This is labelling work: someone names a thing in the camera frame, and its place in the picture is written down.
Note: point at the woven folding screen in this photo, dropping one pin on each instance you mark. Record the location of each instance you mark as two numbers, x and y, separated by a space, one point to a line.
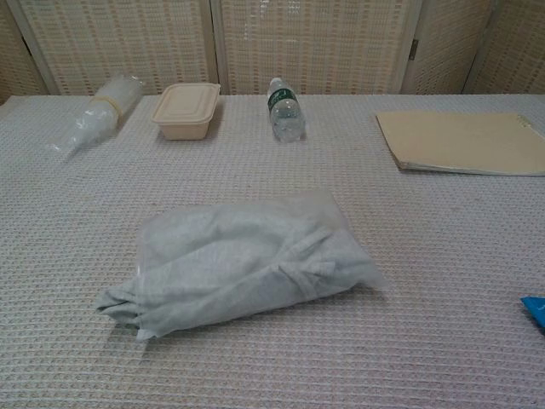
315 42

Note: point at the blue packet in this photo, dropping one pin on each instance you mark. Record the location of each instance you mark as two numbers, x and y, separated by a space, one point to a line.
535 311

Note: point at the clear plastic water bottle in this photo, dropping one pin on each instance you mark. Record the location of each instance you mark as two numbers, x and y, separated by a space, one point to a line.
286 115

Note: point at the beige lidded food container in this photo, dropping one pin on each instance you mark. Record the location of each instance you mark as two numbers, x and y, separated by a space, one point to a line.
185 108

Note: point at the sleeve of clear plastic cups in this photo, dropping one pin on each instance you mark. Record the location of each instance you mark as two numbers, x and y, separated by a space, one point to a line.
106 106

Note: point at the beige spiral notebook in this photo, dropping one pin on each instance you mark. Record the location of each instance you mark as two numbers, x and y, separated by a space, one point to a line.
455 140

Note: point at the white woven tablecloth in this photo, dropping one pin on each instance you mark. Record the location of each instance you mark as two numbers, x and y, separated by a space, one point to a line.
426 255

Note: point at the grey cloth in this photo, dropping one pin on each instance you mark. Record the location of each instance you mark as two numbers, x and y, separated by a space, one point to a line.
336 213

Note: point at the metal screen hinge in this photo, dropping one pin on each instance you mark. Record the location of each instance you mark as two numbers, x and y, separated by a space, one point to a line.
414 49

